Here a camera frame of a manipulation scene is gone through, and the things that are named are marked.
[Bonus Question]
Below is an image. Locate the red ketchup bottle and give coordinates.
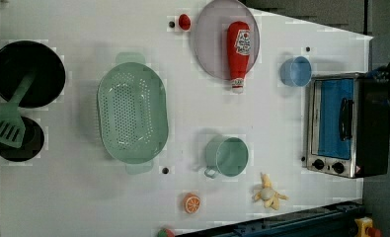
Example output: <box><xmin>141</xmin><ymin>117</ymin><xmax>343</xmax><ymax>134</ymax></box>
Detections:
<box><xmin>227</xmin><ymin>21</ymin><xmax>251</xmax><ymax>94</ymax></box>

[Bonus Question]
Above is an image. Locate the grey round plate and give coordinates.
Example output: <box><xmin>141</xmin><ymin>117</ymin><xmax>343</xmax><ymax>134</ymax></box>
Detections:
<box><xmin>193</xmin><ymin>0</ymin><xmax>260</xmax><ymax>80</ymax></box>

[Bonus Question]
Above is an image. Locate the green mug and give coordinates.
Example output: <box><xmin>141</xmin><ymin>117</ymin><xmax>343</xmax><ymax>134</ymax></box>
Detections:
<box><xmin>204</xmin><ymin>135</ymin><xmax>249</xmax><ymax>179</ymax></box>

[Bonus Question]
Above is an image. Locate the green perforated colander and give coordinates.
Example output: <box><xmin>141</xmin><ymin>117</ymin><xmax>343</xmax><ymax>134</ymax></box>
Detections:
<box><xmin>97</xmin><ymin>52</ymin><xmax>169</xmax><ymax>175</ymax></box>

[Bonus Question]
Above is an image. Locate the orange slice toy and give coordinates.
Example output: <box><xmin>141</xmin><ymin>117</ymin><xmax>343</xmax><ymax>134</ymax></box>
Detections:
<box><xmin>183</xmin><ymin>193</ymin><xmax>201</xmax><ymax>214</ymax></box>

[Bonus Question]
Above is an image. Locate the small red toy fruit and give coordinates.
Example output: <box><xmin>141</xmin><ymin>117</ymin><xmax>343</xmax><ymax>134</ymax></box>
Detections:
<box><xmin>178</xmin><ymin>14</ymin><xmax>192</xmax><ymax>31</ymax></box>

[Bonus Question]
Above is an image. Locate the peeled banana toy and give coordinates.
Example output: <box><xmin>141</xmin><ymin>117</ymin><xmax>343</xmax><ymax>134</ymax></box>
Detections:
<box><xmin>253</xmin><ymin>174</ymin><xmax>289</xmax><ymax>210</ymax></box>

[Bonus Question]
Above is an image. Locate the blue cup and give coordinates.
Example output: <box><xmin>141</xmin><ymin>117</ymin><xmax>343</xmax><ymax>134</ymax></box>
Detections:
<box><xmin>279</xmin><ymin>56</ymin><xmax>312</xmax><ymax>87</ymax></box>

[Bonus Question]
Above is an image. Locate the red green strawberry toy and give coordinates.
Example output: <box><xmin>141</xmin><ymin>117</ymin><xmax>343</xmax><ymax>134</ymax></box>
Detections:
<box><xmin>157</xmin><ymin>228</ymin><xmax>176</xmax><ymax>237</ymax></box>

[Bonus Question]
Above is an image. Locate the silver toaster oven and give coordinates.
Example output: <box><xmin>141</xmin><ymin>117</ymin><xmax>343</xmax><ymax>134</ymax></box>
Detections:
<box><xmin>306</xmin><ymin>73</ymin><xmax>390</xmax><ymax>179</ymax></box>

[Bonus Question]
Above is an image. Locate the small black pot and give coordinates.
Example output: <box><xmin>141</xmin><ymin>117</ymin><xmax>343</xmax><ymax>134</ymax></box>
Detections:
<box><xmin>0</xmin><ymin>117</ymin><xmax>44</xmax><ymax>162</ymax></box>

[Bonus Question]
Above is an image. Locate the green slotted spatula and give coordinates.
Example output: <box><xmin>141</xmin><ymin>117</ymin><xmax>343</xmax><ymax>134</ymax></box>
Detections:
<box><xmin>0</xmin><ymin>70</ymin><xmax>37</xmax><ymax>148</ymax></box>

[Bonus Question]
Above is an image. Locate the black frying pan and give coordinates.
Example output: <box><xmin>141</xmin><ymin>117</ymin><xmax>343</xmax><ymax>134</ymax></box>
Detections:
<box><xmin>0</xmin><ymin>40</ymin><xmax>66</xmax><ymax>109</ymax></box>

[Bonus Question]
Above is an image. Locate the yellow red toy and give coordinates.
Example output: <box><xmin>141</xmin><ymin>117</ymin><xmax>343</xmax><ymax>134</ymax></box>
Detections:
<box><xmin>354</xmin><ymin>217</ymin><xmax>382</xmax><ymax>237</ymax></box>

